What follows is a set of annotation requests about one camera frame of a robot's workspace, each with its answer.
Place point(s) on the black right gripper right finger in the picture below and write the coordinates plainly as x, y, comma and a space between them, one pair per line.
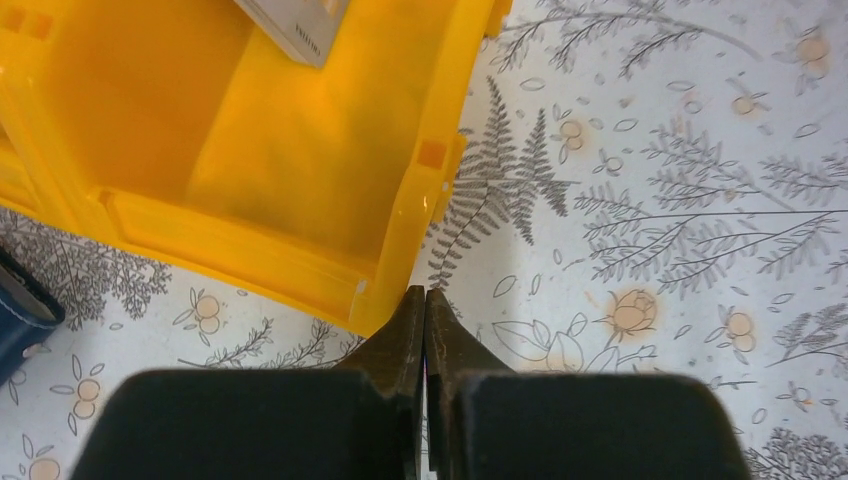
487, 421

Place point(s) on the blue leather card holder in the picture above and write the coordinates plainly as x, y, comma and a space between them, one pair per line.
29, 316

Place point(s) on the floral table mat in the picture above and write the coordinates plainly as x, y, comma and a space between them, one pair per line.
648, 187

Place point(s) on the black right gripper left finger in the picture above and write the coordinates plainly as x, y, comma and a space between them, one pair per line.
359, 419

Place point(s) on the yellow plastic bin right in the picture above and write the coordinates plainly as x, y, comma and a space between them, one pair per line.
178, 130

